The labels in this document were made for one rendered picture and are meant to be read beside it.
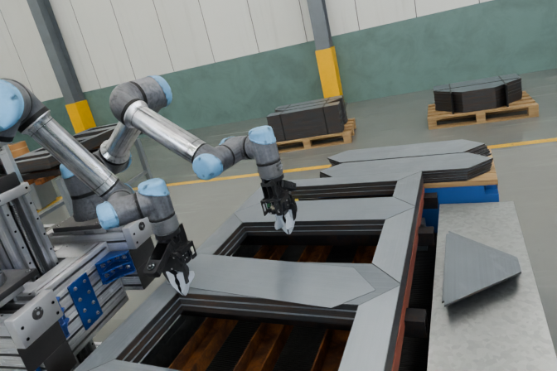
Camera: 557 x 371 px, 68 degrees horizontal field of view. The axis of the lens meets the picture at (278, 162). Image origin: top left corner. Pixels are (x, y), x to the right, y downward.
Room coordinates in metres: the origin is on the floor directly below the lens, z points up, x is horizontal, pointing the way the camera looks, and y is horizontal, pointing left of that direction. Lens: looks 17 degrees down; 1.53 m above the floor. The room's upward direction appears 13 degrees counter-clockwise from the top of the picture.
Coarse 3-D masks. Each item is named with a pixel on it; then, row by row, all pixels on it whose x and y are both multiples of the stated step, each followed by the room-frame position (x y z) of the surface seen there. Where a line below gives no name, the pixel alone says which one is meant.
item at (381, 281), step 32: (320, 192) 1.70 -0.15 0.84; (352, 192) 1.62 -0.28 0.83; (384, 192) 1.56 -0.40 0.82; (256, 224) 1.47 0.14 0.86; (320, 224) 1.36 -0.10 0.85; (352, 224) 1.30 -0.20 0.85; (192, 288) 1.10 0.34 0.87; (384, 288) 0.89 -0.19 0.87; (160, 320) 1.01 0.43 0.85; (320, 320) 0.89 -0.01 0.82; (352, 320) 0.85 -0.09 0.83; (128, 352) 0.90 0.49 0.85
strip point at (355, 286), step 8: (352, 272) 0.99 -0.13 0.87; (352, 280) 0.96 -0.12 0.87; (360, 280) 0.95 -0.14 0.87; (344, 288) 0.93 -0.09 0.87; (352, 288) 0.92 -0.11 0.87; (360, 288) 0.91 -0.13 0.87; (368, 288) 0.91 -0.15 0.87; (344, 296) 0.89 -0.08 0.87; (352, 296) 0.89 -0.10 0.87; (336, 304) 0.87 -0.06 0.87
